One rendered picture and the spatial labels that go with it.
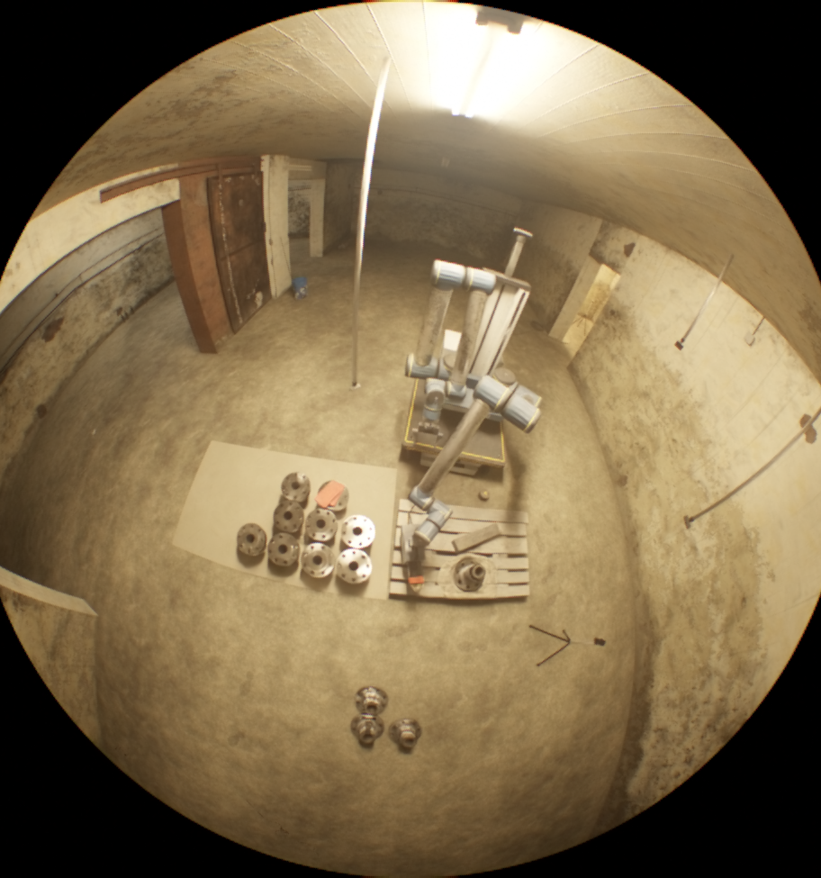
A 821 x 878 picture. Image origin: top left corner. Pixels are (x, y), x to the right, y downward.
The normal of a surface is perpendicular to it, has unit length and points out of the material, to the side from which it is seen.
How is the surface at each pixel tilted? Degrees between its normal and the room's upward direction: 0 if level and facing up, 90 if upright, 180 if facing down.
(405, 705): 0
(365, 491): 0
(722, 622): 90
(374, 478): 0
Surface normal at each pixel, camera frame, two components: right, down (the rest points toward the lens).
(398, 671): 0.15, -0.58
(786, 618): -0.98, -0.16
